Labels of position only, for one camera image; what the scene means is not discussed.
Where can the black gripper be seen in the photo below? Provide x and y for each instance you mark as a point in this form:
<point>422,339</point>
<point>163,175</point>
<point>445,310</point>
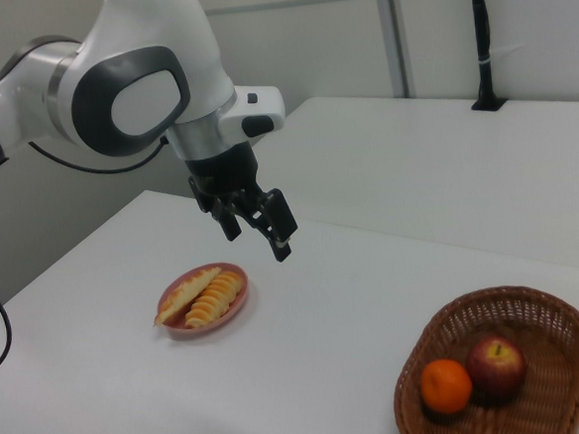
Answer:
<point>224,174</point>

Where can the ridged toy bread roll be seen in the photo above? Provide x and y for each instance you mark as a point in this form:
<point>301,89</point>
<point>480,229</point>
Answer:
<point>216,299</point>

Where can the braided toy bread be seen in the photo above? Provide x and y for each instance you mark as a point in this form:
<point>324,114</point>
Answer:
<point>186,296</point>

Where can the orange toy mandarin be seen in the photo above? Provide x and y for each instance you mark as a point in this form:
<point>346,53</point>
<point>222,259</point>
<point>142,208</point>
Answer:
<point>445,386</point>

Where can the red toy apple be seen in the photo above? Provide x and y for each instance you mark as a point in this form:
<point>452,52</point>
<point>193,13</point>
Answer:
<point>496,369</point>

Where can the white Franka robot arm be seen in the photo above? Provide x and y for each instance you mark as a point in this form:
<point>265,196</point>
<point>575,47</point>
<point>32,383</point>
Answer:
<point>134,64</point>

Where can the pink plate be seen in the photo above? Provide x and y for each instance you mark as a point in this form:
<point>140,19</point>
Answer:
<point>238,302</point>

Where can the brown woven basket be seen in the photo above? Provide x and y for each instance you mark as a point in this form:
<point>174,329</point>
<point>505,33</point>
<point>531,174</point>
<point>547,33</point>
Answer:
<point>565,396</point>

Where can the grey partition post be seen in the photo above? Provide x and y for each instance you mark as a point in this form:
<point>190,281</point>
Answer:
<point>396,31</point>

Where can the black camera pole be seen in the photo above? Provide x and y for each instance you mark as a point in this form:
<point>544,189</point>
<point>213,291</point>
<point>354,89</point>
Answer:
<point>482,39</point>

